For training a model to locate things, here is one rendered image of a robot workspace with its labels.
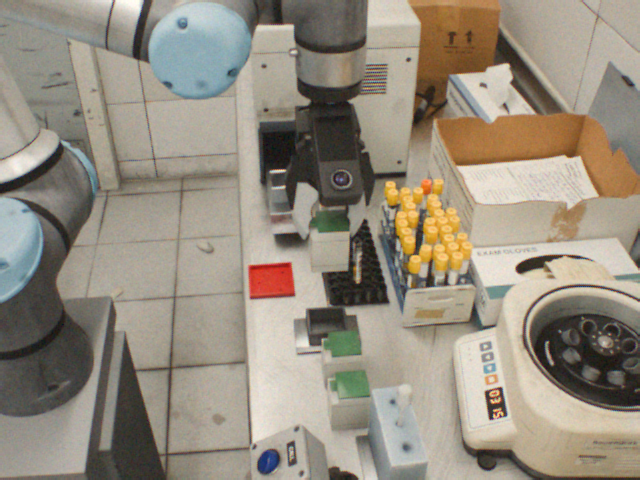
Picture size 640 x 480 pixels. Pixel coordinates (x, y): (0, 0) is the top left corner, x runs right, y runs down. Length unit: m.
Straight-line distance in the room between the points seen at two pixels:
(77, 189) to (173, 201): 1.83
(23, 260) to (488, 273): 0.61
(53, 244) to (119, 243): 1.73
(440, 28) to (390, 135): 0.41
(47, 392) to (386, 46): 0.73
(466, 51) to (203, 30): 1.12
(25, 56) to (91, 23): 2.02
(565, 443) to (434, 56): 1.02
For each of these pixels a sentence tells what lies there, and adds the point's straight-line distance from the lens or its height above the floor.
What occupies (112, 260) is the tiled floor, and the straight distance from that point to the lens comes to 2.49.
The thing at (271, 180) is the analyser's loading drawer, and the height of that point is 0.93.
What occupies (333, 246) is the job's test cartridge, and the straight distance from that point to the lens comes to 0.82.
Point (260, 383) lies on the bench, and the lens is 0.92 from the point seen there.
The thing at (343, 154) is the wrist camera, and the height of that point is 1.21.
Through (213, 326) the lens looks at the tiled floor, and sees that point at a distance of 2.19.
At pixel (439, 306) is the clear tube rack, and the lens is 0.97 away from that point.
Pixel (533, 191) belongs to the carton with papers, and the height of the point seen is 0.94.
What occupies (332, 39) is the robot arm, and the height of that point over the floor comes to 1.32.
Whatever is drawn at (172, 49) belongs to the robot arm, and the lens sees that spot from 0.55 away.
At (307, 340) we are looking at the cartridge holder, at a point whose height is 0.89.
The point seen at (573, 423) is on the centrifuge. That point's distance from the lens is 0.79.
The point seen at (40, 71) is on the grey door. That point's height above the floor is 0.54.
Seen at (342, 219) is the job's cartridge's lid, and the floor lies 1.09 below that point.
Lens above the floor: 1.60
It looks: 40 degrees down
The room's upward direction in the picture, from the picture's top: straight up
